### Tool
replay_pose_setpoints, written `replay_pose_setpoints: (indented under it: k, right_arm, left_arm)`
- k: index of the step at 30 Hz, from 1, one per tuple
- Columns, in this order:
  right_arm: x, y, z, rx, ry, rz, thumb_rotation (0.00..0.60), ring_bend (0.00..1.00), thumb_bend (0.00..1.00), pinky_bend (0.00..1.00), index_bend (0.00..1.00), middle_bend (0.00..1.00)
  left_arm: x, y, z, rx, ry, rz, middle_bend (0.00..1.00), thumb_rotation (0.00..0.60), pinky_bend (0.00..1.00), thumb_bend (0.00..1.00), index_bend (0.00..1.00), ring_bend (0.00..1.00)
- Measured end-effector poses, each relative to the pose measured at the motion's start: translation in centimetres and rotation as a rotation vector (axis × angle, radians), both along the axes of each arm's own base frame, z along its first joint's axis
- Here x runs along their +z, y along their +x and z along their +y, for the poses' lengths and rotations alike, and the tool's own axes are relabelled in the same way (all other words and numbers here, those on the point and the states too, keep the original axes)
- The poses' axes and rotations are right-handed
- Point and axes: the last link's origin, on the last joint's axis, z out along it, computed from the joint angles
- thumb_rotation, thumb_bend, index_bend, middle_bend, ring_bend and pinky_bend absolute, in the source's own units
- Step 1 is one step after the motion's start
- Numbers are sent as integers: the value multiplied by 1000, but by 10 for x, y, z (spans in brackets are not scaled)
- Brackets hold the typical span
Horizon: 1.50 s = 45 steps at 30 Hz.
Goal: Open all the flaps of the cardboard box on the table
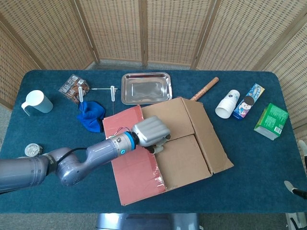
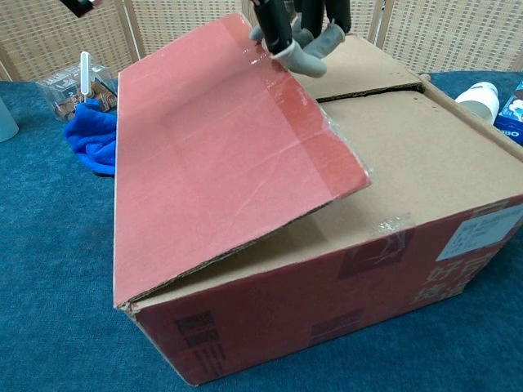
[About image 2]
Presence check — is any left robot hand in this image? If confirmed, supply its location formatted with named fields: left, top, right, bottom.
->
left=248, top=0, right=352, bottom=78

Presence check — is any red cardboard shipping box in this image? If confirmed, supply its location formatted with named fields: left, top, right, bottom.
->
left=112, top=12, right=523, bottom=387

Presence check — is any blue Oreo package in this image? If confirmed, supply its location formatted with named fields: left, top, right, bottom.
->
left=492, top=79, right=523, bottom=146

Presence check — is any wicker folding screen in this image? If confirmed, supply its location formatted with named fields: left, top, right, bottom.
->
left=0, top=0, right=523, bottom=82

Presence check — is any blue cloth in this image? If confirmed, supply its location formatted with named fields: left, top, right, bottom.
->
left=64, top=100, right=119, bottom=176

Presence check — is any clear bag of brown snacks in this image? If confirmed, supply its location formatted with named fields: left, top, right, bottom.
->
left=35, top=63, right=119, bottom=123

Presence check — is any teal fabric table cover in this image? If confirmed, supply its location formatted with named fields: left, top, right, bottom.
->
left=0, top=71, right=523, bottom=392

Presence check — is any pale blue handled cup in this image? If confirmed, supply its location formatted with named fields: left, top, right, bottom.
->
left=0, top=97, right=20, bottom=144

